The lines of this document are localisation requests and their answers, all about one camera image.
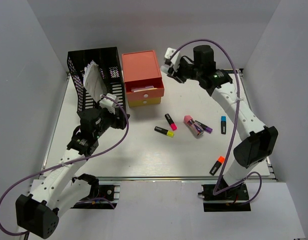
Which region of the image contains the pastel yellow highlighter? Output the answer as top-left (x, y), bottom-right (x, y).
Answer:
top-left (131, 85), bottom-right (156, 93)

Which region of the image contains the white paper stack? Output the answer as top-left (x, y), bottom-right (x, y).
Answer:
top-left (83, 60), bottom-right (108, 102)

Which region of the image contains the yellow bottom drawer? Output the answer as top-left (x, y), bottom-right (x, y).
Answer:
top-left (128, 97), bottom-right (161, 108)

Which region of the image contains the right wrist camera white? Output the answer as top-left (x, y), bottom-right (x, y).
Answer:
top-left (164, 47), bottom-right (181, 66)

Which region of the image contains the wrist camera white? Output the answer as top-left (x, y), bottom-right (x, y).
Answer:
top-left (99, 93), bottom-right (118, 114)
top-left (164, 47), bottom-right (181, 66)

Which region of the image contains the coral top drawer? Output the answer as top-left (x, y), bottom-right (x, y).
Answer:
top-left (125, 77), bottom-right (164, 101)

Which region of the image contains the blue black highlighter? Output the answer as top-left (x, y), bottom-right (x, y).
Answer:
top-left (220, 116), bottom-right (227, 135)

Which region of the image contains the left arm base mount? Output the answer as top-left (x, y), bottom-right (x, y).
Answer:
top-left (72, 173), bottom-right (120, 210)

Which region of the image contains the black mesh file organizer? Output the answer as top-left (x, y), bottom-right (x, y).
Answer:
top-left (67, 46), bottom-right (127, 130)

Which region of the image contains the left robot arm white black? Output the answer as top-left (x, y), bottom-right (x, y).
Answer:
top-left (16, 108), bottom-right (117, 239)

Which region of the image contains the orange black highlighter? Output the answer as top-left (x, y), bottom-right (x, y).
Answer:
top-left (209, 156), bottom-right (225, 176)

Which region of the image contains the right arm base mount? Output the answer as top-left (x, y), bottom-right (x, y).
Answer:
top-left (197, 183), bottom-right (251, 213)

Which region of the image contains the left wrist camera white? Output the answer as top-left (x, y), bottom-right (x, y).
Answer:
top-left (99, 93), bottom-right (118, 114)

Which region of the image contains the purple black highlighter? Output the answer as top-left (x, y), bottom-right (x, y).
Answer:
top-left (195, 120), bottom-right (213, 134)

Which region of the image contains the yellow black highlighter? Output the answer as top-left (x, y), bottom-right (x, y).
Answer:
top-left (154, 126), bottom-right (174, 138)

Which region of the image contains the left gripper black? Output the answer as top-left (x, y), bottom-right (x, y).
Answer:
top-left (94, 100), bottom-right (130, 139)

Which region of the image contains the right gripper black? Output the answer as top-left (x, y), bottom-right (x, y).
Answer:
top-left (168, 58), bottom-right (203, 84)

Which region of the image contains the pastel green highlighter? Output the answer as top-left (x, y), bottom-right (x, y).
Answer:
top-left (160, 64), bottom-right (172, 74)

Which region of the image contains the pink black highlighter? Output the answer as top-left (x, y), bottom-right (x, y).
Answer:
top-left (165, 113), bottom-right (177, 131)

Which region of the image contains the coral drawer cabinet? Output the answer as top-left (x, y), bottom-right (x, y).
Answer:
top-left (122, 50), bottom-right (161, 83)

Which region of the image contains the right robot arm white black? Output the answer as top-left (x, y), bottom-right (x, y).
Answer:
top-left (163, 45), bottom-right (278, 200)

